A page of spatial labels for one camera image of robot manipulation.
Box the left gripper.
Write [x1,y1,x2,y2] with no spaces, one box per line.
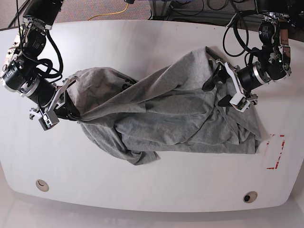
[202,59,257,107]

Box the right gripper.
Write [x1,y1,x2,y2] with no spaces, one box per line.
[26,73,80,120]

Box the grey Hugging Face t-shirt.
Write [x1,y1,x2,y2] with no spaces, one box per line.
[68,47,260,165]

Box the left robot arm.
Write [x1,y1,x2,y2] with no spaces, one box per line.
[202,0,292,112]

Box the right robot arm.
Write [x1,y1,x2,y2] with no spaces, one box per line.
[0,0,80,121]

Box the red tape rectangle marking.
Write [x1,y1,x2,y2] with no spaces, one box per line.
[263,134,285,170]

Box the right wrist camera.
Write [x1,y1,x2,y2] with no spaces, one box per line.
[39,111,59,131]

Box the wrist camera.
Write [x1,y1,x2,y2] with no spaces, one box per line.
[39,111,59,131]
[229,94,250,113]

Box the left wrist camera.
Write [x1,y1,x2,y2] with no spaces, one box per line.
[229,94,250,113]

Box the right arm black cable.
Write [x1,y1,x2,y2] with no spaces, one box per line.
[28,30,65,81]

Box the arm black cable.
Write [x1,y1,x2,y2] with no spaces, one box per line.
[222,11,262,69]
[28,30,65,81]

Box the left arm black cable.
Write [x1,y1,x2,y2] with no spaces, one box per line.
[222,11,262,69]

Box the left table cable grommet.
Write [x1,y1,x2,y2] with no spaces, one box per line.
[36,180,49,192]

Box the table cable grommet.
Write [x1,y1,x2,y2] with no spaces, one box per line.
[36,180,49,192]
[243,191,258,204]

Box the aluminium frame rail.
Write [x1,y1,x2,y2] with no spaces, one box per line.
[148,0,235,26]

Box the right table cable grommet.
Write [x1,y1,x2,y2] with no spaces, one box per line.
[243,191,258,204]

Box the black cable on floor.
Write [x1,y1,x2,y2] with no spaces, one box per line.
[7,0,31,28]

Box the yellow cable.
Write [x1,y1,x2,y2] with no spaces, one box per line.
[88,0,130,21]

